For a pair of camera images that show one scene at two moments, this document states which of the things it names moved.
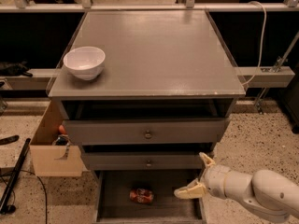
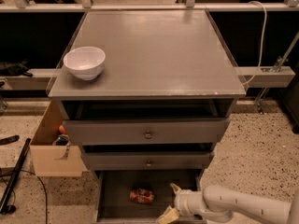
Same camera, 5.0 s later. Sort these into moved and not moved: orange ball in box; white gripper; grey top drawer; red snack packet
Moved: white gripper
Not moved: grey top drawer; red snack packet; orange ball in box
